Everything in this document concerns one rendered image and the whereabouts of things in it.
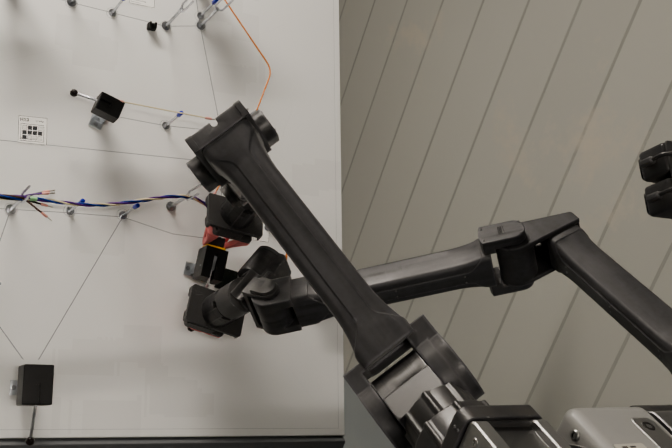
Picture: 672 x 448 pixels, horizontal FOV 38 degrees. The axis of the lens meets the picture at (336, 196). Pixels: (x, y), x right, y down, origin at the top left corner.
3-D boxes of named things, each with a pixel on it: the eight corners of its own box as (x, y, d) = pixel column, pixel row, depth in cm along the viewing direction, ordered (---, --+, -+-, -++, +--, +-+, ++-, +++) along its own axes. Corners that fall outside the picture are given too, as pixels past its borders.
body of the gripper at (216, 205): (204, 198, 170) (221, 173, 165) (257, 212, 174) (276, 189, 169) (203, 228, 166) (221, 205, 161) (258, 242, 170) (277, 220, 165)
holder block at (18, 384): (5, 445, 157) (19, 445, 149) (11, 368, 160) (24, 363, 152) (35, 445, 159) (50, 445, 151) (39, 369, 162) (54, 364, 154)
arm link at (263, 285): (268, 295, 149) (284, 335, 154) (308, 246, 156) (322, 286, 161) (209, 280, 156) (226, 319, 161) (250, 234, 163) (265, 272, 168)
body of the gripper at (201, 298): (188, 286, 165) (207, 273, 159) (242, 304, 169) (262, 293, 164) (180, 322, 162) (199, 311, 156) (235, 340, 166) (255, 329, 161)
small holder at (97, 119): (68, 88, 175) (78, 75, 169) (114, 111, 178) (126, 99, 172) (58, 110, 173) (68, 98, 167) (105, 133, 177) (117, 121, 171)
